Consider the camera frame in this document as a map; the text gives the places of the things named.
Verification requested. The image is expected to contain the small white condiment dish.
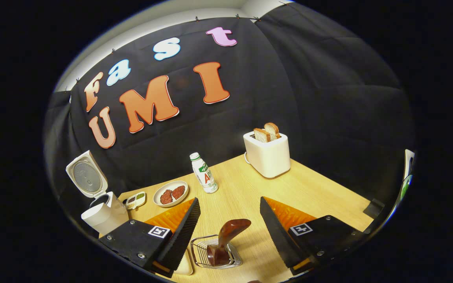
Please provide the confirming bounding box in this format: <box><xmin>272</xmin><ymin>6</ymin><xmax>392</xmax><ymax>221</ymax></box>
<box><xmin>124</xmin><ymin>191</ymin><xmax>147</xmax><ymax>210</ymax></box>

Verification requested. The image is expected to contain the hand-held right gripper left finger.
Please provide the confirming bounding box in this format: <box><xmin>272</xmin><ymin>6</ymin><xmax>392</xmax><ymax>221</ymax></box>
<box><xmin>99</xmin><ymin>197</ymin><xmax>201</xmax><ymax>278</ymax></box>

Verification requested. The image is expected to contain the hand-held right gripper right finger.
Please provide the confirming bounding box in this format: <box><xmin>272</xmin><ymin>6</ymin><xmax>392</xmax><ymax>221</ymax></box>
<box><xmin>260</xmin><ymin>196</ymin><xmax>368</xmax><ymax>276</ymax></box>

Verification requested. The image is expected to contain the metal wire chopstick holder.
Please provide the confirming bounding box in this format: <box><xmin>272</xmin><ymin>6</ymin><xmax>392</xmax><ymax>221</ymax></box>
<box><xmin>190</xmin><ymin>235</ymin><xmax>243</xmax><ymax>270</ymax></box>

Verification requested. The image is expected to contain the white panel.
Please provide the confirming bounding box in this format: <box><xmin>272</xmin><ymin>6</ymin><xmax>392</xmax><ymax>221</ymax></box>
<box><xmin>400</xmin><ymin>149</ymin><xmax>416</xmax><ymax>203</ymax></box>

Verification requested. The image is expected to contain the white oval plate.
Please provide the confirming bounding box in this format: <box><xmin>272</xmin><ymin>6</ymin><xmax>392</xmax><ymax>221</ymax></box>
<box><xmin>153</xmin><ymin>180</ymin><xmax>189</xmax><ymax>208</ymax></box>

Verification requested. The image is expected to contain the white rice cooker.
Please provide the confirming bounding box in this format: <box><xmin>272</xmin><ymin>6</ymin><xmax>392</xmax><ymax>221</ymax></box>
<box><xmin>65</xmin><ymin>150</ymin><xmax>130</xmax><ymax>238</ymax></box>

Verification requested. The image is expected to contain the white toaster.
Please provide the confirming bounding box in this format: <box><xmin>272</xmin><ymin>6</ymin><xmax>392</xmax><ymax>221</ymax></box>
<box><xmin>243</xmin><ymin>131</ymin><xmax>291</xmax><ymax>179</ymax></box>

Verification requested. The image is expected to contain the white drink bottle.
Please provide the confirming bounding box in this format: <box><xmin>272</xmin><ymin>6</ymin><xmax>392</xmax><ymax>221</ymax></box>
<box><xmin>190</xmin><ymin>153</ymin><xmax>219</xmax><ymax>194</ymax></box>

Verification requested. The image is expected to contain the brown wooden spoon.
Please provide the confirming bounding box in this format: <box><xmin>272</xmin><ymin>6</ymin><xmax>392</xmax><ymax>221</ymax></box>
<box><xmin>206</xmin><ymin>219</ymin><xmax>252</xmax><ymax>266</ymax></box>

